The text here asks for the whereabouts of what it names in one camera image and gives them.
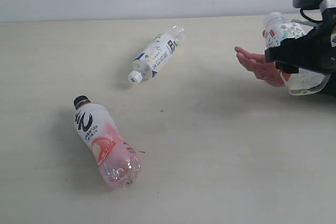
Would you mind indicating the pink peach soda bottle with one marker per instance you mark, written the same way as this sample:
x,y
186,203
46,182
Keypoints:
x,y
117,161

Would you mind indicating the person's open hand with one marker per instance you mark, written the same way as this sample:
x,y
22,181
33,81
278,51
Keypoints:
x,y
262,70

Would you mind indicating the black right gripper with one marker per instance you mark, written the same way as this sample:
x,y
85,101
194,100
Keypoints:
x,y
314,55

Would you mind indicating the white blue label water bottle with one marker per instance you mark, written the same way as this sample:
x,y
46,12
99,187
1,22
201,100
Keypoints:
x,y
157,53

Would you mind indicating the floral label clear bottle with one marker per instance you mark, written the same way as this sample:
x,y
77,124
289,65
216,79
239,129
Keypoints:
x,y
276,30

